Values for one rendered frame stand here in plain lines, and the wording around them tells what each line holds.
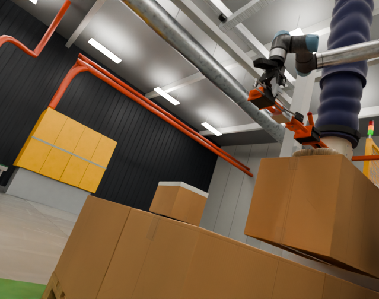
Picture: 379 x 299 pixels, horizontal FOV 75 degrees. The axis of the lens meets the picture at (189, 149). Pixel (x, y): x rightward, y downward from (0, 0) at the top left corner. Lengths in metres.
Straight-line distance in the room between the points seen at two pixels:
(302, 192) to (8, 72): 10.96
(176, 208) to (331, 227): 1.97
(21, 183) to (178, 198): 5.64
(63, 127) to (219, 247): 7.53
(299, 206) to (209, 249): 0.63
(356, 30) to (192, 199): 2.11
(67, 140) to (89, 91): 4.39
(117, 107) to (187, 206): 9.77
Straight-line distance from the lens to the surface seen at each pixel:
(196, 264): 0.61
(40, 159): 7.83
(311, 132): 1.30
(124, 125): 12.23
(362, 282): 1.73
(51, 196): 7.98
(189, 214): 2.91
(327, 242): 1.09
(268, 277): 0.80
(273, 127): 9.47
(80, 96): 11.72
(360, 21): 1.95
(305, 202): 1.16
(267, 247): 2.85
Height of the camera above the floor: 0.52
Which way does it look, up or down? 18 degrees up
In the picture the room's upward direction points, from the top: 19 degrees clockwise
